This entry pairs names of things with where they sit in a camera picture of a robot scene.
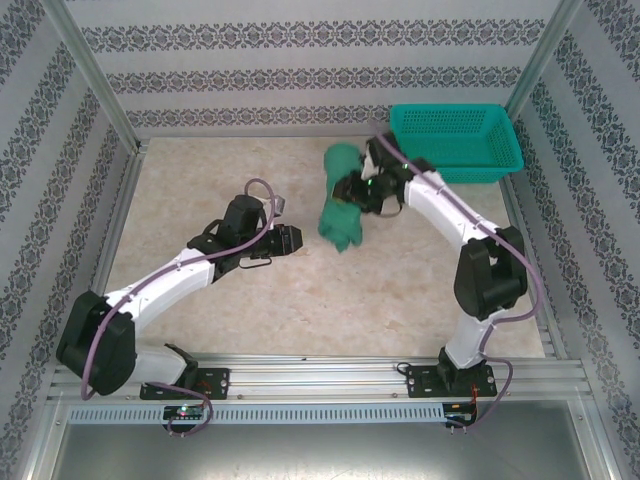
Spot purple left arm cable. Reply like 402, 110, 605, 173
79, 178, 279, 440

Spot aluminium frame post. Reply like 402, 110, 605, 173
504, 0, 586, 115
42, 0, 151, 151

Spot controller circuit board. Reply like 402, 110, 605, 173
163, 404, 207, 420
444, 402, 480, 424

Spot grey sheet metal panel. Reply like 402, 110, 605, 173
29, 422, 614, 480

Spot right controller circuit board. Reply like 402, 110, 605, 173
444, 402, 480, 424

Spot teal plastic mesh basket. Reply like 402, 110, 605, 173
388, 103, 525, 185

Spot aluminium mounting rail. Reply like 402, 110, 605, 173
47, 353, 586, 402

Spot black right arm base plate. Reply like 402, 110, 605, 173
405, 364, 499, 400

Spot grey slotted cable duct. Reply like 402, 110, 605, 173
67, 403, 447, 424

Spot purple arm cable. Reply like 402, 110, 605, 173
79, 178, 279, 440
367, 117, 542, 434

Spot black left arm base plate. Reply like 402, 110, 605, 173
139, 367, 231, 401

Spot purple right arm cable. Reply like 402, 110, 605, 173
367, 117, 542, 434

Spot left controller circuit board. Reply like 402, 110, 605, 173
163, 404, 207, 420

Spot green long pants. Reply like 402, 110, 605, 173
318, 142, 365, 255

